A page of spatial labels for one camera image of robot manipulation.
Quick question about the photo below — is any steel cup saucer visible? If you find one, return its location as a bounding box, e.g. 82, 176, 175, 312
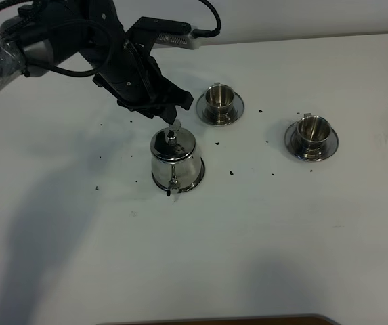
284, 122, 339, 162
196, 92, 245, 127

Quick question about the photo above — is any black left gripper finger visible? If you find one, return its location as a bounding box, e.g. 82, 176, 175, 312
162, 77, 194, 110
146, 97, 177, 124

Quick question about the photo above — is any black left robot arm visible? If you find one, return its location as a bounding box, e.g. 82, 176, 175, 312
0, 1, 193, 124

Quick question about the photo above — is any right steel cup saucer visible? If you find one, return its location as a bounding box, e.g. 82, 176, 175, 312
284, 122, 339, 162

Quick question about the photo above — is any black braided left cable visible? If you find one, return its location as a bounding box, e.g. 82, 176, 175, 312
0, 0, 223, 79

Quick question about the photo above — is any left stainless steel teacup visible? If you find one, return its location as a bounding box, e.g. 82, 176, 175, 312
204, 83, 236, 125

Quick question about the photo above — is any stainless steel teapot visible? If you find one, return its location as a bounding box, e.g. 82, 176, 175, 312
150, 119, 202, 188

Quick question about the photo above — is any right stainless steel teacup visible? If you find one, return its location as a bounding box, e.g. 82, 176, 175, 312
293, 114, 332, 161

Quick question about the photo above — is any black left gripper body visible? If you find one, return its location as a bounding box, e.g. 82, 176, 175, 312
92, 37, 164, 116

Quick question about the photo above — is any left steel cup saucer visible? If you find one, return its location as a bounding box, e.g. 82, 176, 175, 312
196, 92, 245, 127

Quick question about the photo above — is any steel teapot saucer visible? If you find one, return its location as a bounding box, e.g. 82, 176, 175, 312
152, 160, 205, 196

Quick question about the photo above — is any stainless steel teacup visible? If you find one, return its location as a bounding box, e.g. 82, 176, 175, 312
204, 83, 236, 125
293, 114, 332, 161

